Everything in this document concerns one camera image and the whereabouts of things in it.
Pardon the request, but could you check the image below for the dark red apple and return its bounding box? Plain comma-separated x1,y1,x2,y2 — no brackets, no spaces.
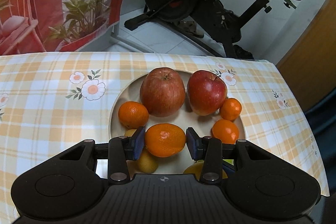
187,70,227,116

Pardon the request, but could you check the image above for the beige ceramic bowl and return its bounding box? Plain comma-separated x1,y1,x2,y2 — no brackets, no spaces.
109,69,246,175

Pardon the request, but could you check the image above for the green apple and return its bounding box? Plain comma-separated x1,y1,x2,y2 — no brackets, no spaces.
223,159,234,165

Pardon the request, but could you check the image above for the light red apple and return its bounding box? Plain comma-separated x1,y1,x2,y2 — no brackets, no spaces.
139,67,186,117

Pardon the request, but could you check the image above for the yellow lemon in bowl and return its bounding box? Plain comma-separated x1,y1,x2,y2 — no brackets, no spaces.
183,160,228,179

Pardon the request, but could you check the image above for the wooden door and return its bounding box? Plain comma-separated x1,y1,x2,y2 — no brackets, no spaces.
277,0,335,111

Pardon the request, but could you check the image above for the black exercise bike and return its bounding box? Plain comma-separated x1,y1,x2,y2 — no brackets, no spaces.
124,0,301,60

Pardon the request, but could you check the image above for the orange plaid floral tablecloth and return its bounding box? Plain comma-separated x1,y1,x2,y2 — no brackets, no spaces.
1,52,329,223

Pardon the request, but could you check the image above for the small brown longan fruit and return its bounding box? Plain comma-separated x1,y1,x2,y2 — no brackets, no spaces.
137,148,158,173

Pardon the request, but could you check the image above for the orange mandarin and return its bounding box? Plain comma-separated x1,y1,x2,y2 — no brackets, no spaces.
118,101,149,129
211,119,239,144
145,123,186,158
219,98,242,121

